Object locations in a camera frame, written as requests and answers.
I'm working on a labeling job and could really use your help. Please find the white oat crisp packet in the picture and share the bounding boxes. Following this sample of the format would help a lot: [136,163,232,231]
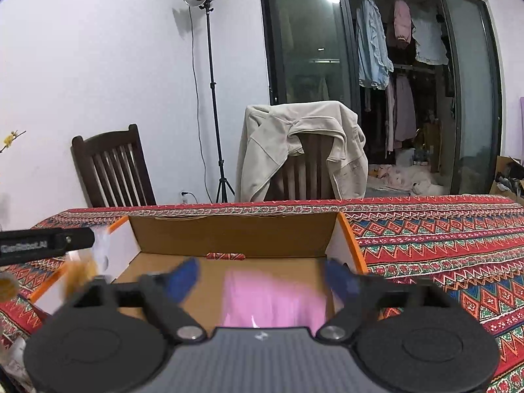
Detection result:
[61,229,112,308]

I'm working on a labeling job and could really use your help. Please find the white plush bedding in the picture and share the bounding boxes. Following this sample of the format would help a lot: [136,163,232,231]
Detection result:
[368,164,445,196]

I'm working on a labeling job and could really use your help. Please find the yellow flower branches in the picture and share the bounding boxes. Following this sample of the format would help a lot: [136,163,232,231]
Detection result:
[0,130,26,154]

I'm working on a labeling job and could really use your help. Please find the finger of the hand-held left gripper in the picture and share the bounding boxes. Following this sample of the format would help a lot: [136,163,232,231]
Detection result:
[61,228,96,252]

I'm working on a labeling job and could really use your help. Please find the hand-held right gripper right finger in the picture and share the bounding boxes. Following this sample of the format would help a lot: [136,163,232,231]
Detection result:
[316,258,461,344]

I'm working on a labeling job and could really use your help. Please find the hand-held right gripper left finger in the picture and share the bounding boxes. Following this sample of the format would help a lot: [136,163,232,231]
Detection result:
[61,257,207,345]

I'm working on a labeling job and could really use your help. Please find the beige jacket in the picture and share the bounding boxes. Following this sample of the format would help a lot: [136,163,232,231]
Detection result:
[235,101,368,202]

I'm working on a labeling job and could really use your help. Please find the pink snack packet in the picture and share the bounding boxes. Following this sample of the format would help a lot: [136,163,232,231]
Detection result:
[223,269,336,334]

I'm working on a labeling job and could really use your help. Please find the red patterned tablecloth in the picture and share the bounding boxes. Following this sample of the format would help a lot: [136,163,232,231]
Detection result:
[0,194,524,393]

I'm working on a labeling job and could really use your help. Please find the black power cable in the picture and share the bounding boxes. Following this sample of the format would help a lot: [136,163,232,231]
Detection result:
[180,6,203,197]

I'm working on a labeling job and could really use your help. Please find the white hanging garment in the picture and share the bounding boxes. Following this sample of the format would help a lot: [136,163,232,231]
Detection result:
[411,14,450,66]

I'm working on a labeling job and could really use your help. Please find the dark sliding glass door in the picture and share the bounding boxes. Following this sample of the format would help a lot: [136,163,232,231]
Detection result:
[259,0,503,196]

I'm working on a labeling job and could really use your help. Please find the pale pink hanging trousers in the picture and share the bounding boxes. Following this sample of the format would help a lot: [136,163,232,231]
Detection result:
[385,74,417,152]

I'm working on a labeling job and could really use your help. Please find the dark wooden chair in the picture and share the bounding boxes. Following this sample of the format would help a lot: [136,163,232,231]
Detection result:
[266,133,334,201]
[71,124,157,208]

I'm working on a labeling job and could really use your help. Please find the brown cardboard box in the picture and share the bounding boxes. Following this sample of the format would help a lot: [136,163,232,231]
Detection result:
[489,156,524,206]

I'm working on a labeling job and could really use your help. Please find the orange pumpkin-print cardboard box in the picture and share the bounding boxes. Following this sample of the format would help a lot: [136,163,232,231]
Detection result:
[30,211,369,334]

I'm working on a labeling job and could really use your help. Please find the light blue hanging shirt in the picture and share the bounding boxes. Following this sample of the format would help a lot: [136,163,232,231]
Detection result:
[355,0,394,90]

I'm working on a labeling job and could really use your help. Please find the pink hanging garment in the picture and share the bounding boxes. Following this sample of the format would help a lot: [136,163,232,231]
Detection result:
[387,0,414,47]

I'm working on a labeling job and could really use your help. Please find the black light stand tripod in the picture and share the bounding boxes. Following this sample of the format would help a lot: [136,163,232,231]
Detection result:
[202,6,236,204]

